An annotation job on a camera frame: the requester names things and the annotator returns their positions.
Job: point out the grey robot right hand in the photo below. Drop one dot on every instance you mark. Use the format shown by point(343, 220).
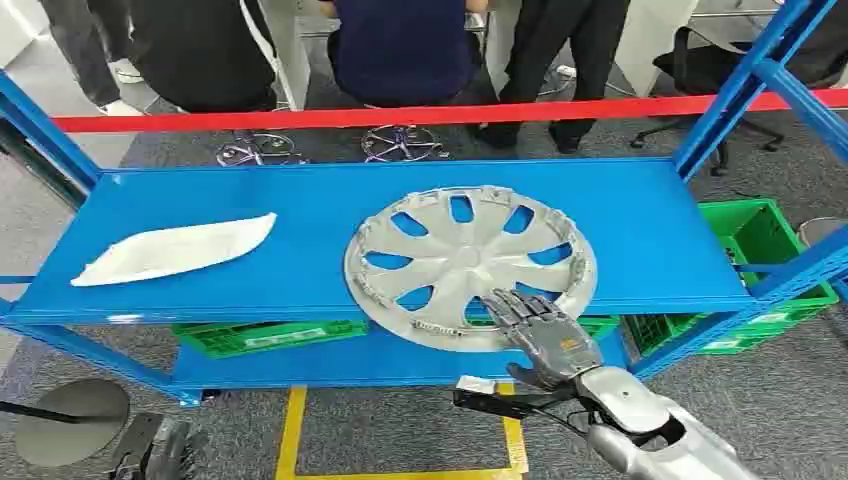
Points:
point(553, 341)

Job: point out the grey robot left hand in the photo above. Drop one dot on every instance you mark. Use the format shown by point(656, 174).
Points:
point(173, 454)

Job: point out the silver plastic wheel hubcap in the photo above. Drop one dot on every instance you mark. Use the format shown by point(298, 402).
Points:
point(464, 258)

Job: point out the grey round stand base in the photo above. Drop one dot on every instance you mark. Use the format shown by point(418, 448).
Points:
point(73, 424)
point(821, 230)

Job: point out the yellow floor tape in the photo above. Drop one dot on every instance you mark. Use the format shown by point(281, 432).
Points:
point(291, 430)

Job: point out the black stand pole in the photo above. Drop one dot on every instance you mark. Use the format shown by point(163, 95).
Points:
point(33, 412)

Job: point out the white plastic trim piece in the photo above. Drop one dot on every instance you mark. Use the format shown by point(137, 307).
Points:
point(172, 250)

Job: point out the chrome chair star base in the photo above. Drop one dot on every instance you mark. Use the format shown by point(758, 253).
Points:
point(262, 149)
point(404, 142)

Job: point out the blue metal shelf rack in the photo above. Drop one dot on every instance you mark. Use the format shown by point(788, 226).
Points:
point(265, 192)

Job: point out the person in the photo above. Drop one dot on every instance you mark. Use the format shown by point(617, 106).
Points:
point(404, 53)
point(199, 53)
point(93, 60)
point(550, 53)

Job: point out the black office chair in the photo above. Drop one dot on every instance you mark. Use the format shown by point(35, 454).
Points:
point(702, 66)

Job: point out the red barrier tape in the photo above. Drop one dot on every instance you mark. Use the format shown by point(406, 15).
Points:
point(331, 118)

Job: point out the white desk panel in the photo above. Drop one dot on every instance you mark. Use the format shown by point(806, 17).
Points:
point(652, 40)

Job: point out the white table leg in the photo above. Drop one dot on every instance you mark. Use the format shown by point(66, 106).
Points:
point(285, 53)

